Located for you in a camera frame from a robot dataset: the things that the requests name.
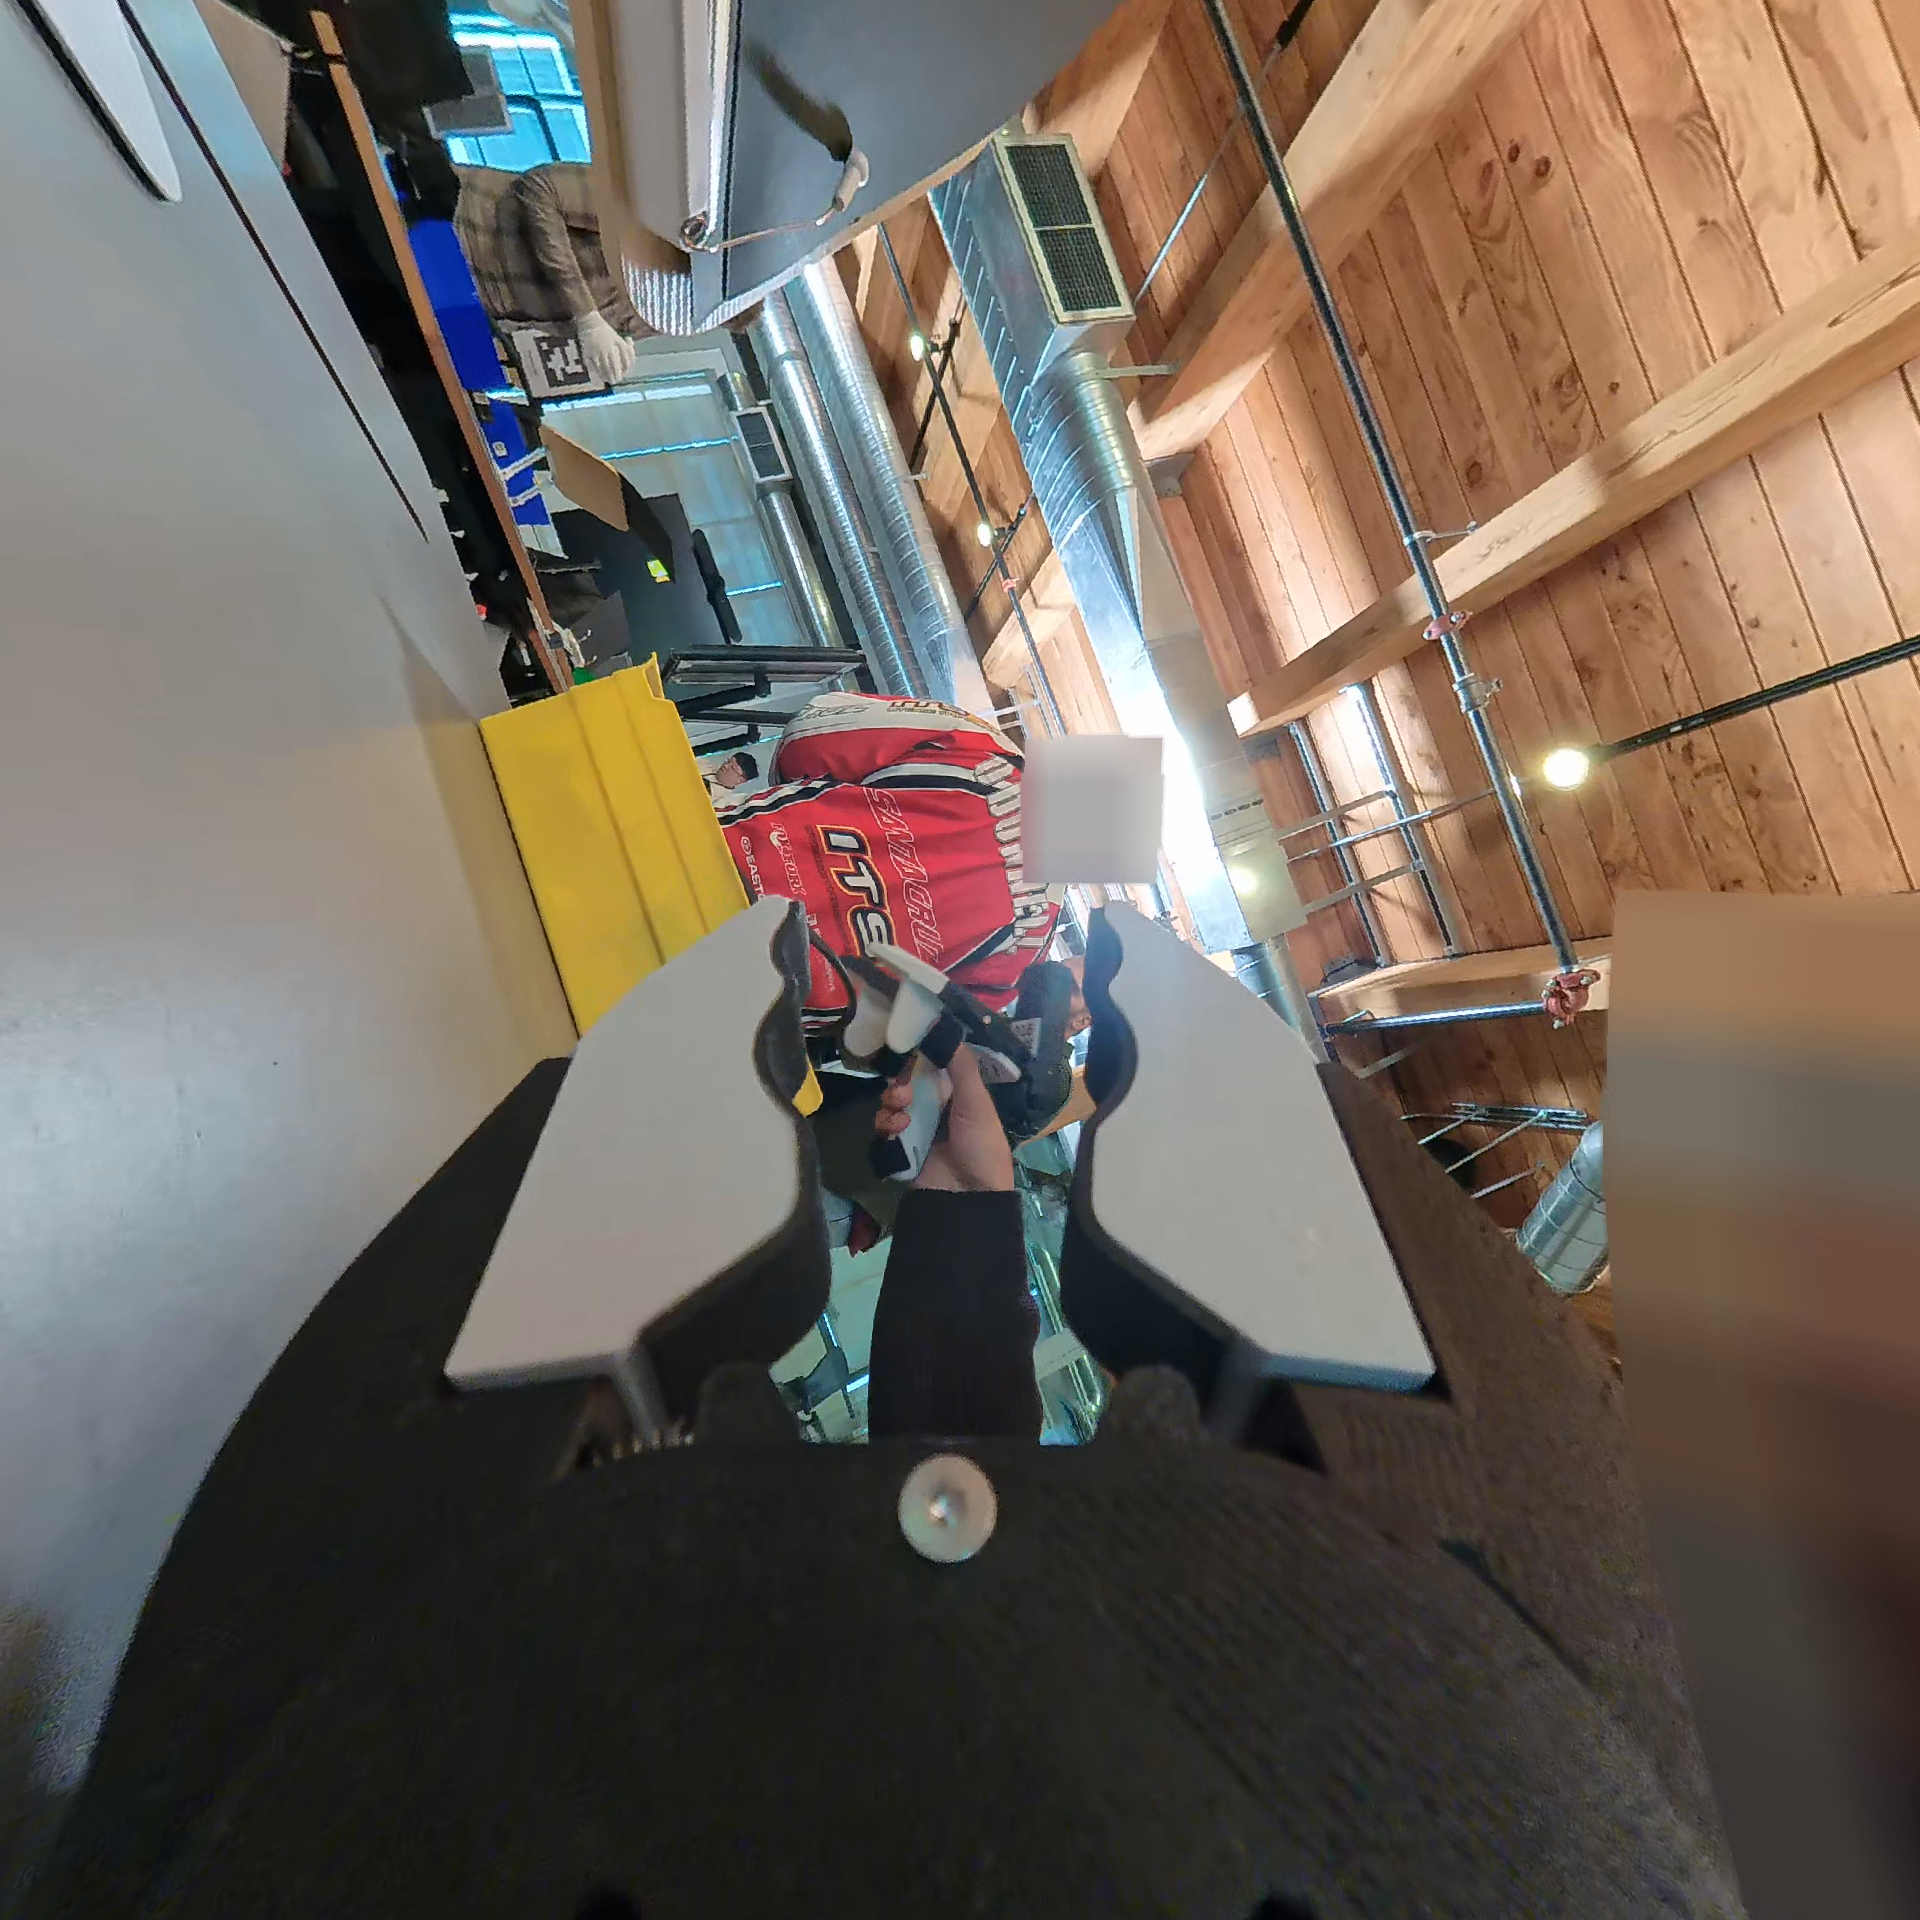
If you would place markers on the ceiling lamp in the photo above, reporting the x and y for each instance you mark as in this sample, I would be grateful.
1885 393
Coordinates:
1564 768

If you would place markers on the blue parts tray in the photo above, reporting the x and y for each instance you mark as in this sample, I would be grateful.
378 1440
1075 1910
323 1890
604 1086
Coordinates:
466 331

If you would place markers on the silver ventilation duct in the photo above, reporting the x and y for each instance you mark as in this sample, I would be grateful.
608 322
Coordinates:
1096 451
1565 1217

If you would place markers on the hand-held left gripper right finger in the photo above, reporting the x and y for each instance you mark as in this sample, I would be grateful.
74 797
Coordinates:
1259 1187

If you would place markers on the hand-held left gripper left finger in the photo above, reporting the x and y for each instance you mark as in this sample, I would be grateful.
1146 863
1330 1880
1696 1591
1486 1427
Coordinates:
644 1187

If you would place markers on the yellow storage bin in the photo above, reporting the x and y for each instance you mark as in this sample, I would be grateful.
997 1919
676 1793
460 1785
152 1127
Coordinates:
614 841

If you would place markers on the long wooden desk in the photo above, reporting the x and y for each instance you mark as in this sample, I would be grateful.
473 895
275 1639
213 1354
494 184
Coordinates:
435 331

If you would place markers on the person's right hand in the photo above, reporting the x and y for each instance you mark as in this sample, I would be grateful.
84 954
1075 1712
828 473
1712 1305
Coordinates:
960 1147

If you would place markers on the person's right forearm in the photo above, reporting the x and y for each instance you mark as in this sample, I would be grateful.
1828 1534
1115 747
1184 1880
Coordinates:
960 1321

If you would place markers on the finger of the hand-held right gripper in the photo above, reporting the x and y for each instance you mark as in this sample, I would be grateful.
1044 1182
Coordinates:
885 1007

